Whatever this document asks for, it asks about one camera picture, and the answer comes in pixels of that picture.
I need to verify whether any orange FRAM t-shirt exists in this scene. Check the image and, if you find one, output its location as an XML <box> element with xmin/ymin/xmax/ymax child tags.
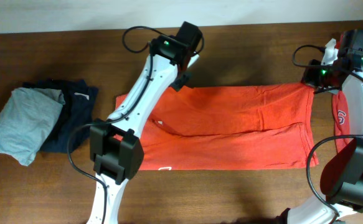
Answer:
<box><xmin>115</xmin><ymin>82</ymin><xmax>319</xmax><ymax>172</ymax></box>

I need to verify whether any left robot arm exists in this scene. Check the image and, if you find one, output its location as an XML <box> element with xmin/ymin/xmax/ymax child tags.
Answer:
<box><xmin>88</xmin><ymin>35</ymin><xmax>202</xmax><ymax>223</ymax></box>

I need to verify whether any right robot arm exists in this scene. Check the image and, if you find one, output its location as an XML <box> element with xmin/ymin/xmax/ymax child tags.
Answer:
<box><xmin>273</xmin><ymin>29</ymin><xmax>363</xmax><ymax>223</ymax></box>

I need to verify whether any red crumpled shirt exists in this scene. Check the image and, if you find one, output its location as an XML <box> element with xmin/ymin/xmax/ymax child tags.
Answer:
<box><xmin>332</xmin><ymin>35</ymin><xmax>352</xmax><ymax>153</ymax></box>

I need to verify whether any navy folded garment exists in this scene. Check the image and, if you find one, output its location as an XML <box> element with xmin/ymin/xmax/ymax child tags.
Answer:
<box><xmin>22</xmin><ymin>79</ymin><xmax>98</xmax><ymax>153</ymax></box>

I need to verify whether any grey folded shirt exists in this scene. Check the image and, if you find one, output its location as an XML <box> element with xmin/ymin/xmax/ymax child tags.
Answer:
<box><xmin>0</xmin><ymin>88</ymin><xmax>65</xmax><ymax>166</ymax></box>

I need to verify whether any right black cable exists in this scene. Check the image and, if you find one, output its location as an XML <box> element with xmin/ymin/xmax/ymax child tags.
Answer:
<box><xmin>292</xmin><ymin>44</ymin><xmax>363</xmax><ymax>224</ymax></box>

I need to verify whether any black cable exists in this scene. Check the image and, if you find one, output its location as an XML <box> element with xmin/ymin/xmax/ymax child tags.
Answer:
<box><xmin>66</xmin><ymin>26</ymin><xmax>205</xmax><ymax>224</ymax></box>
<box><xmin>292</xmin><ymin>44</ymin><xmax>363</xmax><ymax>224</ymax></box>

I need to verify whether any left black cable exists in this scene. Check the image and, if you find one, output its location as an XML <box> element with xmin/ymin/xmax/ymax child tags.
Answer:
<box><xmin>66</xmin><ymin>26</ymin><xmax>205</xmax><ymax>224</ymax></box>

